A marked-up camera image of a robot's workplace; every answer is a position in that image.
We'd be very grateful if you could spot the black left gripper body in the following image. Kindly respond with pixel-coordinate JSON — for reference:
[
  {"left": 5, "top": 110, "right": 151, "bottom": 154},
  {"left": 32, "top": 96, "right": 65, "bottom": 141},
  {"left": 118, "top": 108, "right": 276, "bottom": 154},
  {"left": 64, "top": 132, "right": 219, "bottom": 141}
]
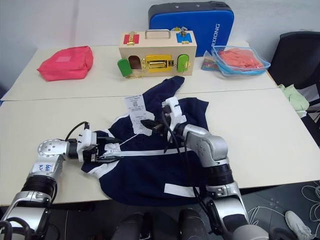
[{"left": 82, "top": 136, "right": 112, "bottom": 164}]

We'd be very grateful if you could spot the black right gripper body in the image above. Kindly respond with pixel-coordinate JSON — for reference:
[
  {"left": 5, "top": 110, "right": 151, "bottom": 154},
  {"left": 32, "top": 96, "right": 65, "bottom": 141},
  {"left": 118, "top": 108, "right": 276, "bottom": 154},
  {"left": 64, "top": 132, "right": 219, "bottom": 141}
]
[{"left": 152, "top": 119, "right": 168, "bottom": 138}]

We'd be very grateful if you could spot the white long paper label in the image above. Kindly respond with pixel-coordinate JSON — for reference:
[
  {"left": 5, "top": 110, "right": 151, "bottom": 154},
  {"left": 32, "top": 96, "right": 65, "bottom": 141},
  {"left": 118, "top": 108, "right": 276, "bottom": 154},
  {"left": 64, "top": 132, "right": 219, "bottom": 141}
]
[{"left": 130, "top": 110, "right": 155, "bottom": 137}]

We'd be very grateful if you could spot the navy jacket with white stripes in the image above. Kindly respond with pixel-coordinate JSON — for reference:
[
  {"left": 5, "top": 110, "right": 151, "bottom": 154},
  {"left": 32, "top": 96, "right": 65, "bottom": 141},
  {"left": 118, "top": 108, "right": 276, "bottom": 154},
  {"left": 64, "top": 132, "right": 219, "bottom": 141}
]
[{"left": 80, "top": 75, "right": 211, "bottom": 207}]

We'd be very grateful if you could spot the white printed paper tag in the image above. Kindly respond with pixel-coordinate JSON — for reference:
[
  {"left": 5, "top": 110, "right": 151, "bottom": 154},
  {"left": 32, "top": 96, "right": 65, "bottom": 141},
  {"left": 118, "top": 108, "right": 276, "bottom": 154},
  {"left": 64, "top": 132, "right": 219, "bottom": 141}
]
[{"left": 123, "top": 94, "right": 147, "bottom": 113}]

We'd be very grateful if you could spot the wooden lock box toy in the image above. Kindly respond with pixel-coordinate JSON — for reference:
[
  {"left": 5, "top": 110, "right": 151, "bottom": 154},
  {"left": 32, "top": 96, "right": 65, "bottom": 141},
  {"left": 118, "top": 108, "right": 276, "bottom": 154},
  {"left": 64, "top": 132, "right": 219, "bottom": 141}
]
[{"left": 117, "top": 28, "right": 198, "bottom": 80}]

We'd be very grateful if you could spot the small colourful plastic packet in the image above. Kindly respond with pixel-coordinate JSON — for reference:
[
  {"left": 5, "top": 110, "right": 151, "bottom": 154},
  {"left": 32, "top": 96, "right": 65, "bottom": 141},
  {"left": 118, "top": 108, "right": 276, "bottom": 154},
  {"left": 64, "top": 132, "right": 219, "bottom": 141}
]
[{"left": 201, "top": 49, "right": 220, "bottom": 72}]

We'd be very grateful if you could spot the pink fabric pouch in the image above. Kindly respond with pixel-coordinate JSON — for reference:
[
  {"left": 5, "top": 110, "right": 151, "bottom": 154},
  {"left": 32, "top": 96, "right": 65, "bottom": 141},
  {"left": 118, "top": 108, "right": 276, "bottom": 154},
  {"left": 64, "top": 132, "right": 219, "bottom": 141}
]
[{"left": 36, "top": 45, "right": 95, "bottom": 82}]

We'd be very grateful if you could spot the clear bag with orange cloth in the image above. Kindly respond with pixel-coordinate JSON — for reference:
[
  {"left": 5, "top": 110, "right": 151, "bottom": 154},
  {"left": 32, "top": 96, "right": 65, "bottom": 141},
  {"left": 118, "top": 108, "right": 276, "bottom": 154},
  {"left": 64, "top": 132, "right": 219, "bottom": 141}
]
[{"left": 210, "top": 45, "right": 272, "bottom": 79}]

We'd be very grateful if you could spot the blue hard carrying case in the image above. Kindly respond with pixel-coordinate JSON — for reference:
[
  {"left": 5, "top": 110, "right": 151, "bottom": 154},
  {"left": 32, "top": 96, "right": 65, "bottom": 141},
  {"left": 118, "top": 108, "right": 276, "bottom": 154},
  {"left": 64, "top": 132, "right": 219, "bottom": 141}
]
[{"left": 147, "top": 0, "right": 236, "bottom": 58}]

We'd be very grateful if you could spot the light green cloth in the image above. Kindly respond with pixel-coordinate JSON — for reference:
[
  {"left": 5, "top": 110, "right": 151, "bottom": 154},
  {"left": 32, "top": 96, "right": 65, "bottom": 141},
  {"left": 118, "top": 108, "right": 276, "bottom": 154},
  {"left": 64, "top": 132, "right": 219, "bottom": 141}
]
[{"left": 278, "top": 83, "right": 311, "bottom": 119}]

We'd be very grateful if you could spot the black office chair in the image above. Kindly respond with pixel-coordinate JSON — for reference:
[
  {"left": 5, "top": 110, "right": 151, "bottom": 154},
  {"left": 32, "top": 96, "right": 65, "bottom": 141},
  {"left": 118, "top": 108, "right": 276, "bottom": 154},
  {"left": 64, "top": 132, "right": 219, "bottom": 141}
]
[{"left": 269, "top": 31, "right": 320, "bottom": 153}]

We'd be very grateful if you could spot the white shoe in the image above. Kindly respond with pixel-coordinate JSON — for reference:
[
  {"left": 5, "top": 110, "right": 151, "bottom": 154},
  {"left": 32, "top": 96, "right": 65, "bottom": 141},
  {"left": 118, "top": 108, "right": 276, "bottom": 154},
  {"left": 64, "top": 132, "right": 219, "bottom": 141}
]
[{"left": 284, "top": 210, "right": 315, "bottom": 240}]

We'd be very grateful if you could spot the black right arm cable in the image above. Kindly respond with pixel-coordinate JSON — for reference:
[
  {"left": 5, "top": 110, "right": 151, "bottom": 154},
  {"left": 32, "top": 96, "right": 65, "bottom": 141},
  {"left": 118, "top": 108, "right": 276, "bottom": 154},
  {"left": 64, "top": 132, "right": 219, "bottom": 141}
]
[{"left": 160, "top": 106, "right": 219, "bottom": 240}]

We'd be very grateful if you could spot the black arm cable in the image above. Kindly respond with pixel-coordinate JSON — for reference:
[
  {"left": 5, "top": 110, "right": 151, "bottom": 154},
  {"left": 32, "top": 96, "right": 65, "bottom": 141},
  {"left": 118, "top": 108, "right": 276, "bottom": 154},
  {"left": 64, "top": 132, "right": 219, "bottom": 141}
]
[
  {"left": 160, "top": 106, "right": 219, "bottom": 240},
  {"left": 65, "top": 121, "right": 91, "bottom": 141}
]

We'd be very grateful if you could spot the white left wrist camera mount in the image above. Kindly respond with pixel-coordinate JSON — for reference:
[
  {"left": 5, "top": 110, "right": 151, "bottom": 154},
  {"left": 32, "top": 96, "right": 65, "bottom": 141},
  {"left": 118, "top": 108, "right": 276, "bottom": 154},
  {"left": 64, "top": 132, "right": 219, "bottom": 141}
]
[{"left": 76, "top": 128, "right": 98, "bottom": 162}]

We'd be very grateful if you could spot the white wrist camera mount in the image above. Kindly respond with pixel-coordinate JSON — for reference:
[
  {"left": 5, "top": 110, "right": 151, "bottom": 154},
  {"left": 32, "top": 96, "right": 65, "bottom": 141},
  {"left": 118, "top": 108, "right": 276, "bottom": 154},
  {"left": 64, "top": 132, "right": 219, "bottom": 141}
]
[
  {"left": 161, "top": 97, "right": 188, "bottom": 132},
  {"left": 76, "top": 128, "right": 98, "bottom": 162}
]

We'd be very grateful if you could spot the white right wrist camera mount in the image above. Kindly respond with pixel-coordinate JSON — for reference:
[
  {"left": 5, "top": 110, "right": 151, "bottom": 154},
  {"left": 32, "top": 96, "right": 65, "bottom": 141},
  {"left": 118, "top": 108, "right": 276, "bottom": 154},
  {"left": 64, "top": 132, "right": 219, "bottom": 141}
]
[{"left": 161, "top": 97, "right": 188, "bottom": 132}]

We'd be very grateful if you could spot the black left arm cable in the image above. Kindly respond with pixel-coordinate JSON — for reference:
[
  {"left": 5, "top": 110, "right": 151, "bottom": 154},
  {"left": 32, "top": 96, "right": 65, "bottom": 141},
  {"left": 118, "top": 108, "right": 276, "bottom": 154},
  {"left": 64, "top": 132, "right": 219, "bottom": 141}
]
[{"left": 65, "top": 121, "right": 91, "bottom": 141}]

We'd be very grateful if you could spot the white floor cable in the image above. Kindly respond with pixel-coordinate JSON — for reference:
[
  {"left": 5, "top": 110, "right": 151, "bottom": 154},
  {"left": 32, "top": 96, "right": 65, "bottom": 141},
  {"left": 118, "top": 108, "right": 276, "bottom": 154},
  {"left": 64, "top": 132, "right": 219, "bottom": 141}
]
[{"left": 246, "top": 179, "right": 320, "bottom": 227}]

